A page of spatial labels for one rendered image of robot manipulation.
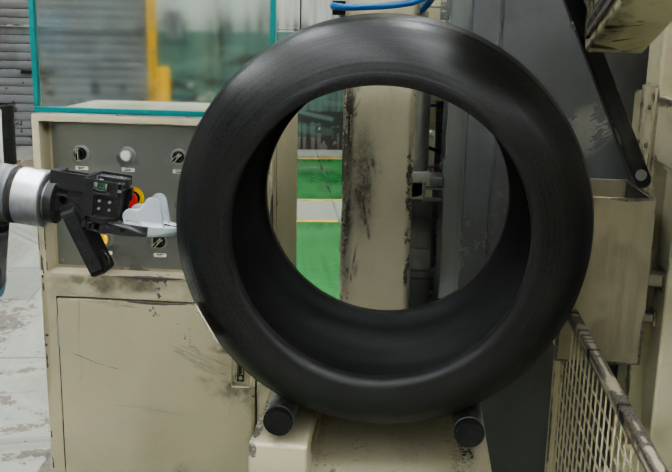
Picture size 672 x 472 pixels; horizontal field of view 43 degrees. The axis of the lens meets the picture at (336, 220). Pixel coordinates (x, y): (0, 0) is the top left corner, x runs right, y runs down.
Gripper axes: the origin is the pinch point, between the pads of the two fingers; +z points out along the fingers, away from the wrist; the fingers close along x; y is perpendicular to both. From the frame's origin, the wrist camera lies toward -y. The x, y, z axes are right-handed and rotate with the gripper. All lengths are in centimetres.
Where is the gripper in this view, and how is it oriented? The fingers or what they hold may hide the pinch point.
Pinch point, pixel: (175, 233)
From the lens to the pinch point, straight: 134.0
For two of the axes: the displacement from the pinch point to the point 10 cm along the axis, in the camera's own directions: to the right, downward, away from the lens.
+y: 1.4, -9.6, -2.3
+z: 9.9, 1.6, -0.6
